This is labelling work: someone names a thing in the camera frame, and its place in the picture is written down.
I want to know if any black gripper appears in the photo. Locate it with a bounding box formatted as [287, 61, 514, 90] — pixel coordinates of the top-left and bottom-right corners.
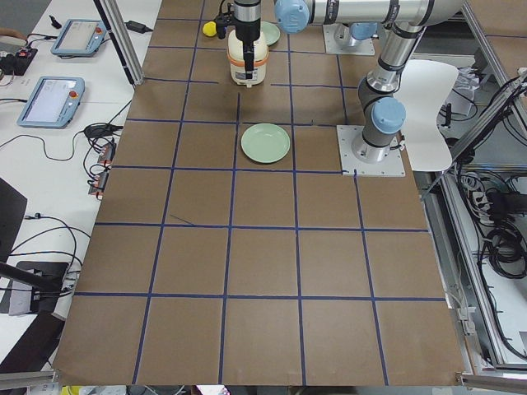
[233, 0, 261, 80]

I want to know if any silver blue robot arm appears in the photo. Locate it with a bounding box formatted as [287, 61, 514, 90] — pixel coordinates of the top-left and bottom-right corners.
[274, 0, 463, 164]

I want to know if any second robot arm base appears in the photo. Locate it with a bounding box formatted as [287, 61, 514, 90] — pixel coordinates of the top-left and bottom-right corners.
[323, 22, 378, 56]

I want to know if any white orange rice cooker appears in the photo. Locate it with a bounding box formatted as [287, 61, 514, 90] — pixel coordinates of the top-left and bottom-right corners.
[226, 29, 269, 89]

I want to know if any green plate behind cooker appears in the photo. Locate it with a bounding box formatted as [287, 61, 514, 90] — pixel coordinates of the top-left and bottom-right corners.
[260, 21, 281, 46]

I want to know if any black device with red button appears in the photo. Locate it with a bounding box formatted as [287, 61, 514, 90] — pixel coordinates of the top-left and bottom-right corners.
[1, 47, 38, 76]

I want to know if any yellow ball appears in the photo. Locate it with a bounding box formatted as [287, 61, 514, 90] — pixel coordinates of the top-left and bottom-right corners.
[203, 21, 217, 37]

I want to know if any green plate near centre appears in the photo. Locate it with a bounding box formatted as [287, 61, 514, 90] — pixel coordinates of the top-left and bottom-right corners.
[240, 123, 291, 164]

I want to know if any black power adapter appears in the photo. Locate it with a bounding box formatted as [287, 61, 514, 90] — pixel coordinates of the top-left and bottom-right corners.
[125, 21, 152, 34]

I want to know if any upper blue teach pendant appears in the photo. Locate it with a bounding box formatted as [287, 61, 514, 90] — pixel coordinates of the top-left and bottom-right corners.
[50, 19, 107, 57]

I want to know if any blue teach pendant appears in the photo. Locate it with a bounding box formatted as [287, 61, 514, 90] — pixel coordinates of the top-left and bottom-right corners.
[50, 19, 107, 57]
[16, 76, 86, 128]

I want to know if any power strip with plugs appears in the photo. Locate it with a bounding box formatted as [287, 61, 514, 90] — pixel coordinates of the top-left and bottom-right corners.
[83, 137, 117, 200]

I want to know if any white chair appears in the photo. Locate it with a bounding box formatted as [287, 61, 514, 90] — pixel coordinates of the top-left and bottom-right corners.
[394, 59, 459, 172]

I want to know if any lower blue teach pendant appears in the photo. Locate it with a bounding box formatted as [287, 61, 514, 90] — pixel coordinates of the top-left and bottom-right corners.
[16, 76, 86, 128]

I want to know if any brown paper table mat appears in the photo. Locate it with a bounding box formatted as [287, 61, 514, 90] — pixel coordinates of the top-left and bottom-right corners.
[54, 1, 464, 386]

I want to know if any aluminium frame post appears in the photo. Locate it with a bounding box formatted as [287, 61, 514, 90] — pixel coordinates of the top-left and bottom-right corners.
[93, 0, 144, 86]

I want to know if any black cable bundle right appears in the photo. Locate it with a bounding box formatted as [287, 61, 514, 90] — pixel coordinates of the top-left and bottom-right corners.
[457, 164, 527, 281]

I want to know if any black camera stand base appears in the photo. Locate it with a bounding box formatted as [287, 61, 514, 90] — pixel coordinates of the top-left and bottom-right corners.
[1, 261, 79, 321]

